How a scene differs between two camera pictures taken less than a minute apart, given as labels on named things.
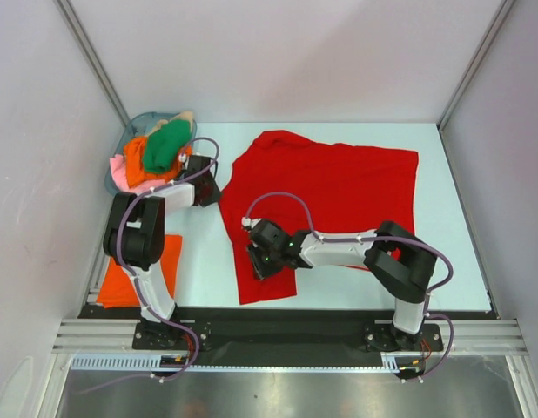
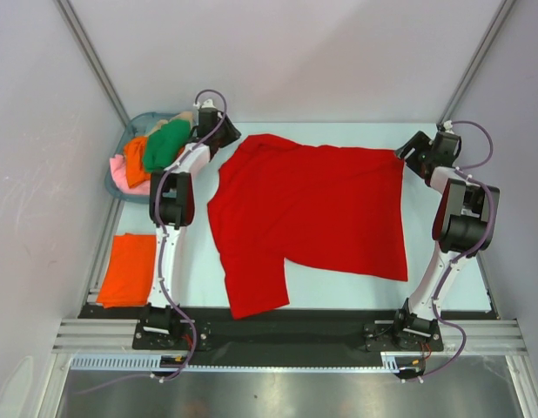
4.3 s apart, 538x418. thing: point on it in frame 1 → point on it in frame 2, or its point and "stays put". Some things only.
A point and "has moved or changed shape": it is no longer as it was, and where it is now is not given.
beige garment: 183,116 stays put
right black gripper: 261,271 → 420,141
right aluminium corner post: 474,63 stays put
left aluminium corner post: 93,61 stays put
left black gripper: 214,195 → 232,133
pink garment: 119,175 stays put
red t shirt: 310,187 has moved or changed shape
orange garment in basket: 135,152 stays put
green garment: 163,145 stays put
